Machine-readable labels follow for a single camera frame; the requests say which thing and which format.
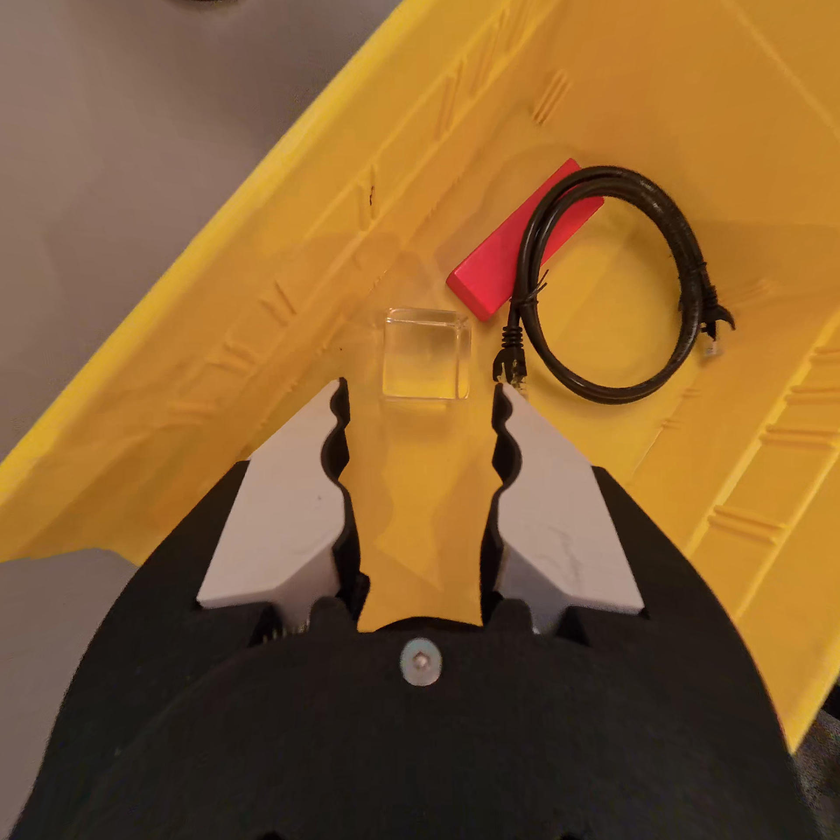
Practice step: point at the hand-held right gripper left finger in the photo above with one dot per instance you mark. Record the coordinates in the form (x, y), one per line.
(275, 525)

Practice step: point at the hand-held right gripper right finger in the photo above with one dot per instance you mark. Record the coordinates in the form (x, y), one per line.
(564, 531)

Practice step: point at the yellow plastic bin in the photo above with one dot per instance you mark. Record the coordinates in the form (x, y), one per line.
(262, 262)

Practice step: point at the red wooden block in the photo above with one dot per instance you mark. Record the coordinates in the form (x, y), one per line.
(489, 269)

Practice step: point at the clear glass cube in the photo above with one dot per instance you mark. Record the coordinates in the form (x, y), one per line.
(426, 354)

